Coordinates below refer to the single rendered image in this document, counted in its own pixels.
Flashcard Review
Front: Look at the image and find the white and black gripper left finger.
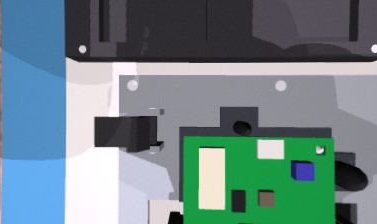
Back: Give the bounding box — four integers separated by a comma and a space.
168, 211, 184, 224

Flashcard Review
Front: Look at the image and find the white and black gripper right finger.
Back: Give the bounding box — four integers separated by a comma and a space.
335, 214, 353, 224

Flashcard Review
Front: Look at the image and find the green circuit board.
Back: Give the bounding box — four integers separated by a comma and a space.
183, 136, 335, 224

